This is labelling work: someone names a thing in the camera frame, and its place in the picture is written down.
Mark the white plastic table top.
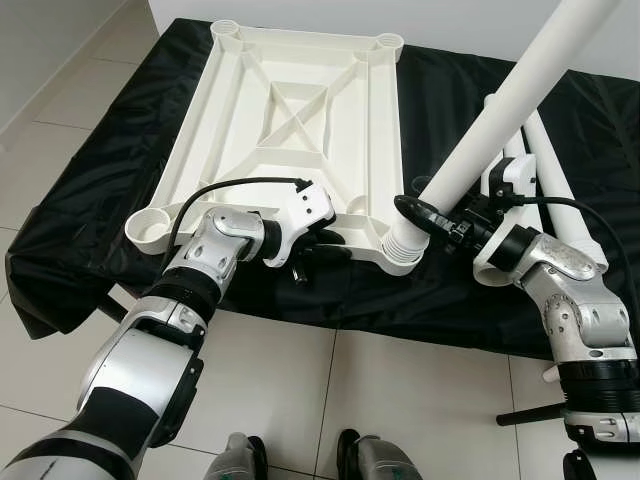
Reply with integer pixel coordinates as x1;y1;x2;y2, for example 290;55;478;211
124;20;433;278

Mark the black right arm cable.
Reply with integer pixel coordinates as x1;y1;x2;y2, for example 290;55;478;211
505;192;640;341

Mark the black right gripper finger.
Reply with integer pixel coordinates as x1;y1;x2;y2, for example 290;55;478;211
393;193;453;239

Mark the grey robot left leg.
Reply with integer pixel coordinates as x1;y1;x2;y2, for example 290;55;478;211
203;432;269;480

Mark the white plastic table leg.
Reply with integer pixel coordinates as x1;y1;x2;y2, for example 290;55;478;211
385;0;626;263
503;128;576;236
523;108;608;276

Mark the grey robot right leg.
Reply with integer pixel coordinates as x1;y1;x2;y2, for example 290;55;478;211
335;428;413;480

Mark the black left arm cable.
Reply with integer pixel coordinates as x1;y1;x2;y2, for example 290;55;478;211
165;176;313;261

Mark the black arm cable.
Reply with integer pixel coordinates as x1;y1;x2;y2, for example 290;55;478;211
165;176;313;261
505;192;640;341

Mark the grey robot leg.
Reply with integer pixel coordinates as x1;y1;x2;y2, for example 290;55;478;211
335;428;413;480
203;432;269;480

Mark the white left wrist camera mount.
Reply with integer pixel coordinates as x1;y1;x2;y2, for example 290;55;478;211
265;180;336;266

